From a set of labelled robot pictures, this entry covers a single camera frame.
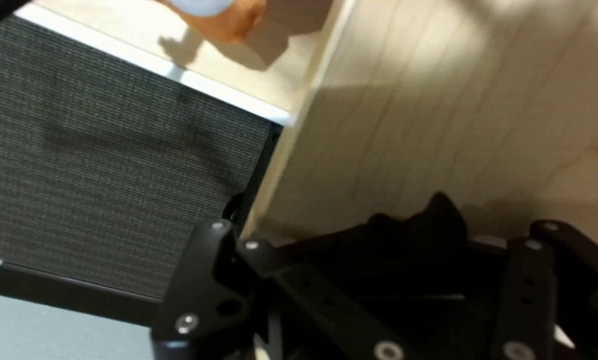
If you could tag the brown plush dog toy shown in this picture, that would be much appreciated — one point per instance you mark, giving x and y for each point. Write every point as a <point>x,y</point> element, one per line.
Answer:
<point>221,20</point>

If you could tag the wooden desk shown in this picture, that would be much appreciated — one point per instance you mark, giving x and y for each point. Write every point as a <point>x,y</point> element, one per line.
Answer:
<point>492,102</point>

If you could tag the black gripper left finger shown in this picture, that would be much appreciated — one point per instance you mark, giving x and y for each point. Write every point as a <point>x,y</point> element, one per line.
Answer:
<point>247,301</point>

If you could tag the black glove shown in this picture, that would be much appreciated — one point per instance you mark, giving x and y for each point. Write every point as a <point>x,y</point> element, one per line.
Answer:
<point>421,277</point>

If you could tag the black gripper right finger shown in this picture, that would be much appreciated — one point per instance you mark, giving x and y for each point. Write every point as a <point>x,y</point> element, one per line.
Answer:
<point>549,296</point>

